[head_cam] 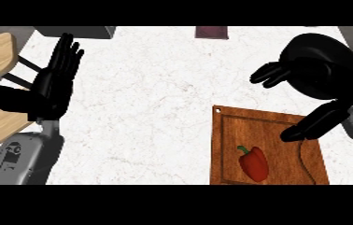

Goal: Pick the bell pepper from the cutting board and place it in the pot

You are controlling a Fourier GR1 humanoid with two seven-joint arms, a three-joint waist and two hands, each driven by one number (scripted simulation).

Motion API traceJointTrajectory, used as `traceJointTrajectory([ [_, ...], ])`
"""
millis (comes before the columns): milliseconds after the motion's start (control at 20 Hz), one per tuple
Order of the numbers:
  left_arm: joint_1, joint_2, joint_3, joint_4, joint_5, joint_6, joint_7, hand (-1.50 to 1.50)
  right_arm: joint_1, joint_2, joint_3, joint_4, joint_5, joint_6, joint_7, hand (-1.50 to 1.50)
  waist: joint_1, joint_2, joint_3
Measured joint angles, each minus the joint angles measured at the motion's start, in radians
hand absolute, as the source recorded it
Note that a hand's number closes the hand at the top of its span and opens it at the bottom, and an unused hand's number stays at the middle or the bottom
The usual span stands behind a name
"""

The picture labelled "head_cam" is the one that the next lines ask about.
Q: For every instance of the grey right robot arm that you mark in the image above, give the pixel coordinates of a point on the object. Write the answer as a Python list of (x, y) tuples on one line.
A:
[(349, 126)]

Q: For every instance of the brown wooden cutting board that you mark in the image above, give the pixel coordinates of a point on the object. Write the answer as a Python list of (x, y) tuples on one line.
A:
[(266, 129)]

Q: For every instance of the red bell pepper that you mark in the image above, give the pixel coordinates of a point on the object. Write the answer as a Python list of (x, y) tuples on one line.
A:
[(254, 165)]

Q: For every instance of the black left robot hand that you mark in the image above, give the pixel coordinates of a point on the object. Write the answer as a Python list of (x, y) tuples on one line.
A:
[(55, 88)]

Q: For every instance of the dark grey appliance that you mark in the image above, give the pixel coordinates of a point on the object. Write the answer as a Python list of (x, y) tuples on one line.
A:
[(79, 31)]

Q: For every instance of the dark purple box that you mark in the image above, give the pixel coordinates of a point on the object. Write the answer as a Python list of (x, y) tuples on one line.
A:
[(212, 31)]

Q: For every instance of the pale wooden chair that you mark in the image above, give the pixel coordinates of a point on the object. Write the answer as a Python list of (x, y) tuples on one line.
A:
[(6, 54)]

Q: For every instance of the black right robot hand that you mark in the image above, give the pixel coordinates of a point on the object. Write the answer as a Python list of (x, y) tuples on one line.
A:
[(316, 123)]

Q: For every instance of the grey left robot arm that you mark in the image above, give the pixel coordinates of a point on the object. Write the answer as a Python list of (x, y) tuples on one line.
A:
[(27, 155)]

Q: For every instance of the black pot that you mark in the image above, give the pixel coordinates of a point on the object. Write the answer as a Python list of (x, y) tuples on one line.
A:
[(316, 70)]

